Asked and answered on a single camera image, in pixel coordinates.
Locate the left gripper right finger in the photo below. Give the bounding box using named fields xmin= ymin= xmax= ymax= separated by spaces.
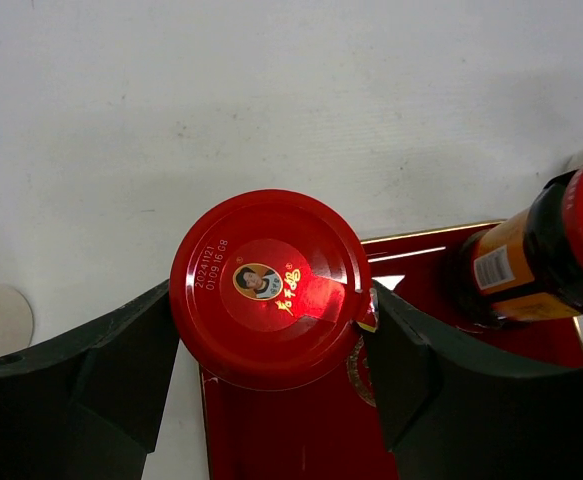
xmin=364 ymin=285 xmax=583 ymax=479

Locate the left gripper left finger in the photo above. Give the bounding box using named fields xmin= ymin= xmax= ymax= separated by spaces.
xmin=0 ymin=282 xmax=179 ymax=479

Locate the tall red-cap sauce bottle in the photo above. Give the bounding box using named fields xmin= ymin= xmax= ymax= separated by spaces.
xmin=445 ymin=165 xmax=583 ymax=327

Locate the short red-lid sauce jar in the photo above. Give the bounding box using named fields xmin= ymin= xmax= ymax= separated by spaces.
xmin=169 ymin=189 xmax=373 ymax=391

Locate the red rectangular tray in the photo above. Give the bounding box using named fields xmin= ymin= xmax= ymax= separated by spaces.
xmin=200 ymin=221 xmax=583 ymax=479

